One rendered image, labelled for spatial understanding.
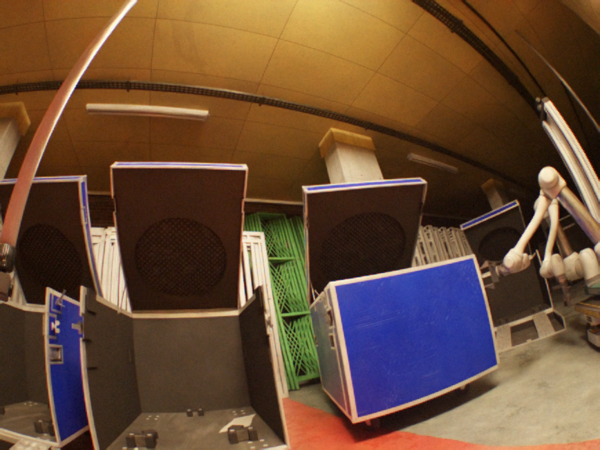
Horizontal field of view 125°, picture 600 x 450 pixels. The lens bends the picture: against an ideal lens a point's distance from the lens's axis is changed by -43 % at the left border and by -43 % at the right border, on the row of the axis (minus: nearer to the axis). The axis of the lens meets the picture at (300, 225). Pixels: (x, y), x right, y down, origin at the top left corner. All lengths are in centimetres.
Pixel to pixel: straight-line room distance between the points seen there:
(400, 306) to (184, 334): 155
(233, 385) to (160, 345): 63
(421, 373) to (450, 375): 20
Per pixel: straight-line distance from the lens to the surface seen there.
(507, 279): 494
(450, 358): 176
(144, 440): 153
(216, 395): 224
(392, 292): 160
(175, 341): 221
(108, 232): 352
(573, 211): 179
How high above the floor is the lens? 69
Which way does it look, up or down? 23 degrees up
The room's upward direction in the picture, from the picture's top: 9 degrees counter-clockwise
